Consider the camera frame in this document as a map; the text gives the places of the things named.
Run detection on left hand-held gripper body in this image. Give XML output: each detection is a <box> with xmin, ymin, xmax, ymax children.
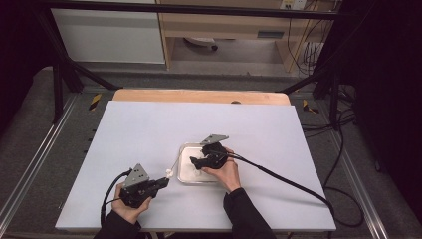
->
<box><xmin>118</xmin><ymin>162</ymin><xmax>159</xmax><ymax>209</ymax></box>

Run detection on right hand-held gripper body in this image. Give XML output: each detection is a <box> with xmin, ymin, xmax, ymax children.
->
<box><xmin>200</xmin><ymin>133</ymin><xmax>231</xmax><ymax>170</ymax></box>

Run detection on white rectangular tray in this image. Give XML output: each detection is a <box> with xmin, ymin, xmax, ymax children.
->
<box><xmin>176</xmin><ymin>142</ymin><xmax>221</xmax><ymax>185</ymax></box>

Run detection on wooden skewer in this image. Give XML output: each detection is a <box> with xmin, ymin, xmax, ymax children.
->
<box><xmin>168</xmin><ymin>154</ymin><xmax>182</xmax><ymax>173</ymax></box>

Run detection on person's right hand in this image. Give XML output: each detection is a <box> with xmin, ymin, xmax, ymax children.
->
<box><xmin>200</xmin><ymin>146</ymin><xmax>243</xmax><ymax>194</ymax></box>

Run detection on person's left hand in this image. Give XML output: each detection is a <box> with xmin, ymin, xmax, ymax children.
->
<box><xmin>110</xmin><ymin>182</ymin><xmax>153</xmax><ymax>225</ymax></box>

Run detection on wooden table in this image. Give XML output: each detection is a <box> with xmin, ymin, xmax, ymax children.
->
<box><xmin>111</xmin><ymin>88</ymin><xmax>293</xmax><ymax>107</ymax></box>

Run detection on office chair base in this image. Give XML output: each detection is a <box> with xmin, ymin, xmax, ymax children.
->
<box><xmin>183</xmin><ymin>36</ymin><xmax>219</xmax><ymax>52</ymax></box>

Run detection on wooden desk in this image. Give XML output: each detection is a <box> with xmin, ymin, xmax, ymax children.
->
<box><xmin>154</xmin><ymin>0</ymin><xmax>334</xmax><ymax>73</ymax></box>

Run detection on white cabinet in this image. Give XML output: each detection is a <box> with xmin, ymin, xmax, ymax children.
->
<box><xmin>51</xmin><ymin>7</ymin><xmax>166</xmax><ymax>65</ymax></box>

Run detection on white power strip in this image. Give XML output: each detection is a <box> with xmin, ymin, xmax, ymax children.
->
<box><xmin>280</xmin><ymin>0</ymin><xmax>309</xmax><ymax>11</ymax></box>

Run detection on black curtain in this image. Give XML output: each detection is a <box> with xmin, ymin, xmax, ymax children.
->
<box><xmin>331</xmin><ymin>0</ymin><xmax>422</xmax><ymax>222</ymax></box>
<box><xmin>0</xmin><ymin>0</ymin><xmax>56</xmax><ymax>135</ymax></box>

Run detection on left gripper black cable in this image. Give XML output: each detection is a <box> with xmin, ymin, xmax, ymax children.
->
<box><xmin>100</xmin><ymin>168</ymin><xmax>133</xmax><ymax>227</ymax></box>

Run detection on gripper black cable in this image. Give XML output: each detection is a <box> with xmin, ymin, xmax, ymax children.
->
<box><xmin>212</xmin><ymin>149</ymin><xmax>365</xmax><ymax>229</ymax></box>
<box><xmin>100</xmin><ymin>168</ymin><xmax>133</xmax><ymax>227</ymax></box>

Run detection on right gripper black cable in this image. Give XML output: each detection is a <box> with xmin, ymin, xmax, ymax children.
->
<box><xmin>212</xmin><ymin>149</ymin><xmax>365</xmax><ymax>229</ymax></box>

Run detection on aluminium rail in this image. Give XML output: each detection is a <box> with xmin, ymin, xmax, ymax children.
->
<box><xmin>332</xmin><ymin>130</ymin><xmax>390</xmax><ymax>239</ymax></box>
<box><xmin>0</xmin><ymin>94</ymin><xmax>80</xmax><ymax>218</ymax></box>

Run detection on black floor cables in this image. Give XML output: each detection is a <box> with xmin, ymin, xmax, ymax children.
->
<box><xmin>300</xmin><ymin>84</ymin><xmax>357</xmax><ymax>138</ymax></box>

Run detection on hanging black cables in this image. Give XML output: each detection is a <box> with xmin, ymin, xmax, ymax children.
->
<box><xmin>286</xmin><ymin>9</ymin><xmax>326</xmax><ymax>77</ymax></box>

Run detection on black metal frame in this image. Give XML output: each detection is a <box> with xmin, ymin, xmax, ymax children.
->
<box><xmin>31</xmin><ymin>0</ymin><xmax>344</xmax><ymax>124</ymax></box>

